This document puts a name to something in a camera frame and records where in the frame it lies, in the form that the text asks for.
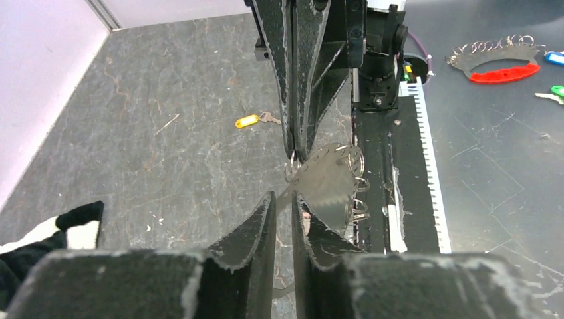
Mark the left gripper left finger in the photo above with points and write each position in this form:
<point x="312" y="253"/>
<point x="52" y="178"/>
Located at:
<point x="237" y="276"/>

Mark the black white checkered blanket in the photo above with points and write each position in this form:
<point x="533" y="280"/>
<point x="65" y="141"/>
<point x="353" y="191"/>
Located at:
<point x="76" y="229"/>

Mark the metal key organizer plate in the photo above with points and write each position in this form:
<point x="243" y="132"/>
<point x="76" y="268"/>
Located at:
<point x="330" y="181"/>

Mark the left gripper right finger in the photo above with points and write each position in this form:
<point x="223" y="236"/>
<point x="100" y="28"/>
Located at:
<point x="321" y="278"/>

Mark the yellow tagged key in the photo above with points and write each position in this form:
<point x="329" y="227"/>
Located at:
<point x="252" y="119"/>

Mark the red handled key plate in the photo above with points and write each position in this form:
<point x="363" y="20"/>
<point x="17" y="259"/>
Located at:
<point x="516" y="48"/>

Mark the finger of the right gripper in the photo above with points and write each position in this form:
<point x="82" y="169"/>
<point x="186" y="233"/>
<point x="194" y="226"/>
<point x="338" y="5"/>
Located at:
<point x="320" y="66"/>
<point x="273" y="20"/>

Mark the white slotted cable duct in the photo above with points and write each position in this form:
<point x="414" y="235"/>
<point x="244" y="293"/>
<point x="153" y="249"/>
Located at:
<point x="416" y="91"/>

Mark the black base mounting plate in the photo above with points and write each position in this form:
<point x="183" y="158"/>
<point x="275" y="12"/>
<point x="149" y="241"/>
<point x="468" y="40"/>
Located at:
<point x="399" y="200"/>

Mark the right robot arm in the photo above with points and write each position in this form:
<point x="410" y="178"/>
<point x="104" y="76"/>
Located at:
<point x="376" y="35"/>

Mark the green tagged key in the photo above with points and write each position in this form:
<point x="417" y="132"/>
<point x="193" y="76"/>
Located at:
<point x="556" y="94"/>

